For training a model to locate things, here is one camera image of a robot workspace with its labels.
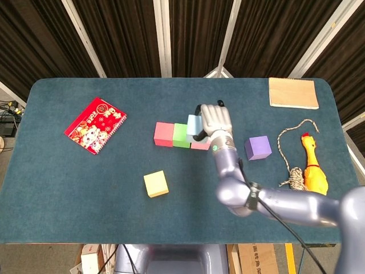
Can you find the green foam cube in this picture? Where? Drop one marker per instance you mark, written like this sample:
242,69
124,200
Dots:
180,137

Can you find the brown kraft paper notepad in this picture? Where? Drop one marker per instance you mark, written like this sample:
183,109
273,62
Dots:
293,92

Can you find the brown cardboard box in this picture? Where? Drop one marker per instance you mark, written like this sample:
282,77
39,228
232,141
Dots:
256,259

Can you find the yellow block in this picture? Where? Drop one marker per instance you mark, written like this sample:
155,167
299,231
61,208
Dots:
155,184

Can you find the light blue block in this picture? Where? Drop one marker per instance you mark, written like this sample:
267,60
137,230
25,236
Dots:
194,125

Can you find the pink block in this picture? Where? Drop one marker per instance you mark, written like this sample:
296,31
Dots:
164,135

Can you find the white partition frame post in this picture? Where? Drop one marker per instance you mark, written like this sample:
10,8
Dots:
11,94
322,37
82,37
162,37
355,121
228,37

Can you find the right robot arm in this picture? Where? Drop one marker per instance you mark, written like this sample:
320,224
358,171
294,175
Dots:
285,205

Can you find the teal felt table cover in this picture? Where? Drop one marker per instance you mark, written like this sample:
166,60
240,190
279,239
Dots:
85,199

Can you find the white cardboard box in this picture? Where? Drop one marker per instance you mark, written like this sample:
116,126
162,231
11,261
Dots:
91,261

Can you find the blue-gray robot torso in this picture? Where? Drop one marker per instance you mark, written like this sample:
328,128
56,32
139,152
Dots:
176,259

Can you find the red spiral cartoon notebook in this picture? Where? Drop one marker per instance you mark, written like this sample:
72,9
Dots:
95,125

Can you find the purple block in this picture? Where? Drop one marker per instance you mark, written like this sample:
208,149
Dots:
258,148

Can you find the yellow rubber chicken toy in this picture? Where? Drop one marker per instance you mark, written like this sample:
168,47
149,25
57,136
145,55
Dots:
313,177

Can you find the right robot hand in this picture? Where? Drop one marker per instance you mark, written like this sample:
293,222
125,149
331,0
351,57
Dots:
216,120

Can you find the pink foam cube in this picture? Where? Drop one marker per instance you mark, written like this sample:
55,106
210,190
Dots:
199,146

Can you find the dark brown pleated curtain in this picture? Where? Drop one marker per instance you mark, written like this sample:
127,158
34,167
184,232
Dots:
128,37

